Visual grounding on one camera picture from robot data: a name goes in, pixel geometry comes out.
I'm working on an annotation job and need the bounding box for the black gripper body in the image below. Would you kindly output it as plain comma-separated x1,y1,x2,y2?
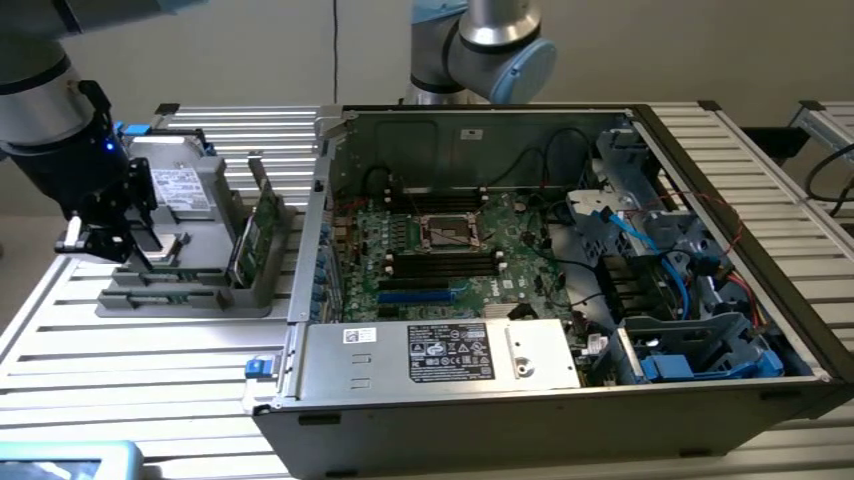
5,79,135,224

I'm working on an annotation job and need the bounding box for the green RAM stick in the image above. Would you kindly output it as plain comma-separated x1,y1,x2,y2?
137,268,226,282
129,293,194,307

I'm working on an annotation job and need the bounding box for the green RAM module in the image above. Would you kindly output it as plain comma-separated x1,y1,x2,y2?
225,151,283,292

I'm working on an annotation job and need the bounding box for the silver hard disk with label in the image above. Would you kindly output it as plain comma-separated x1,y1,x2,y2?
126,130,217,217

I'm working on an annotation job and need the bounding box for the silver CPU chip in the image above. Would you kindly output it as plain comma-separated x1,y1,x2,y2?
141,232,194,262

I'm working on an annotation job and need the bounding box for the grey parts rack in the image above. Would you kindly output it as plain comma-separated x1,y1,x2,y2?
93,134,297,321

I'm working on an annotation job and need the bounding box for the blue case latch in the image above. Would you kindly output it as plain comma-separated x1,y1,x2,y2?
243,353,279,380

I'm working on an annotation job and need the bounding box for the teal device with screen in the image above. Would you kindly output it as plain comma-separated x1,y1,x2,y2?
0,439,146,480

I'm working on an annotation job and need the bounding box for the long black expansion slot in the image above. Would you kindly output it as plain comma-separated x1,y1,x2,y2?
377,277,452,292

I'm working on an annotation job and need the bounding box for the blue expansion slot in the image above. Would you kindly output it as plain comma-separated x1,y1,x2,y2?
377,290,452,306

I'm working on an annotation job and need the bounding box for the silver power supply unit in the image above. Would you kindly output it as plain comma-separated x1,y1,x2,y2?
292,317,584,403

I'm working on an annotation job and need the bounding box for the green motherboard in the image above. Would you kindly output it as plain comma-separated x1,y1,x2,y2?
332,191,577,324

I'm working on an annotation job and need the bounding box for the grey metal drive cage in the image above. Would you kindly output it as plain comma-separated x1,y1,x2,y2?
565,127,670,241

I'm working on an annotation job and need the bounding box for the open black PC case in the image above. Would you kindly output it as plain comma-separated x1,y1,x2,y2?
250,102,854,480

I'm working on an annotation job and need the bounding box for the black finned shroud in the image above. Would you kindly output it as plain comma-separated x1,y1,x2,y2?
596,253,672,322

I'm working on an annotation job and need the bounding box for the blue disk bay latch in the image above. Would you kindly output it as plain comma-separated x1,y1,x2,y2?
641,352,697,384

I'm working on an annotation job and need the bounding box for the grey disk bay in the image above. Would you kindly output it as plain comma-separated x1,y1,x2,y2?
614,299,784,386

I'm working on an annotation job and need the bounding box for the black wire on wall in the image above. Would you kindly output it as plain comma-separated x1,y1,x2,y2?
329,0,344,104

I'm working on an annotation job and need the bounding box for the CPU socket with metal frame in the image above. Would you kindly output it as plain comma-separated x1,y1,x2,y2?
412,213,488,252

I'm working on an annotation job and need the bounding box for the black looped wire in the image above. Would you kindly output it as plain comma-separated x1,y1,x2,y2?
492,127,594,190

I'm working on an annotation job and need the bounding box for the light blue flat wire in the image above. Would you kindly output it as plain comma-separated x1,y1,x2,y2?
598,205,654,257

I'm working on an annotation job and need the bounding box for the blue round wire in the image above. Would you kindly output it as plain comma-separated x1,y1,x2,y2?
657,248,700,322

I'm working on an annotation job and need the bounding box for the thin red wire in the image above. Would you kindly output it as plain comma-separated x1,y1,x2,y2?
626,192,748,262

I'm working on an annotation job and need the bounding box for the thick black cable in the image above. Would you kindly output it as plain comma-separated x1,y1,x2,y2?
805,142,854,220

